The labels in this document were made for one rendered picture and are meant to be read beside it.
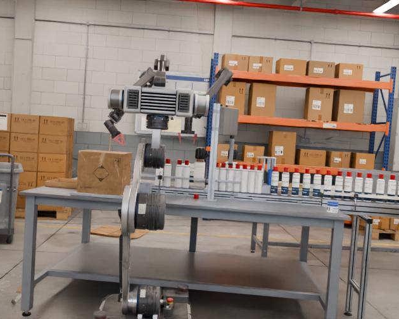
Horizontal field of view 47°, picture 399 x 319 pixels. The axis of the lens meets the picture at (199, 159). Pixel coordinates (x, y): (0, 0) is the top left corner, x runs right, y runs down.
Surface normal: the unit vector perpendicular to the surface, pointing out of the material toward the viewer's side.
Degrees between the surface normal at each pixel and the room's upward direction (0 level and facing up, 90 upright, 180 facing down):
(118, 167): 90
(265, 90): 90
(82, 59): 90
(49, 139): 89
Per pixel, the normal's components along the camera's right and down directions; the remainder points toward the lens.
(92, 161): -0.06, 0.05
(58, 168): 0.18, 0.07
